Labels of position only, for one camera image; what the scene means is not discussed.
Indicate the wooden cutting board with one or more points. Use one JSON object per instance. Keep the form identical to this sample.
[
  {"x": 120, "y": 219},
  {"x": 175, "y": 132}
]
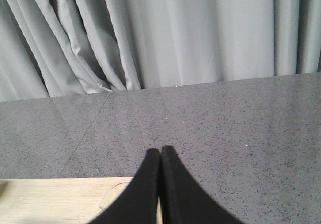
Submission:
[{"x": 58, "y": 200}]

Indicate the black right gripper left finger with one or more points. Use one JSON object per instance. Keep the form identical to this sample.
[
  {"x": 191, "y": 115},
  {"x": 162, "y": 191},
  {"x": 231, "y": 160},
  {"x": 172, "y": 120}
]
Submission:
[{"x": 138, "y": 202}]

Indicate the grey curtain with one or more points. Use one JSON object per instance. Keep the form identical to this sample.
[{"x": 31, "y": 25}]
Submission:
[{"x": 52, "y": 48}]

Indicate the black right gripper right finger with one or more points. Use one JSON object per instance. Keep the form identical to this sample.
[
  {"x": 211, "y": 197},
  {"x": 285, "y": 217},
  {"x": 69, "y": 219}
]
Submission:
[{"x": 182, "y": 198}]

